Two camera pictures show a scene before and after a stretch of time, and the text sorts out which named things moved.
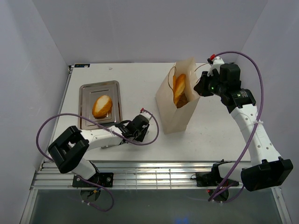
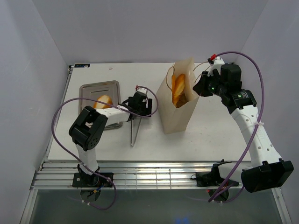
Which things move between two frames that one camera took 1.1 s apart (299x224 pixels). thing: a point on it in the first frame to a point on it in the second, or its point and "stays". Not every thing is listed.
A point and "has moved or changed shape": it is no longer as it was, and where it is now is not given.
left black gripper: x=141 y=137 to x=146 y=111
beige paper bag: x=173 y=119 stays
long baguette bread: x=180 y=84 stays
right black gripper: x=200 y=87 stays
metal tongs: x=109 y=146 has moved or changed shape
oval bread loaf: x=102 y=106 stays
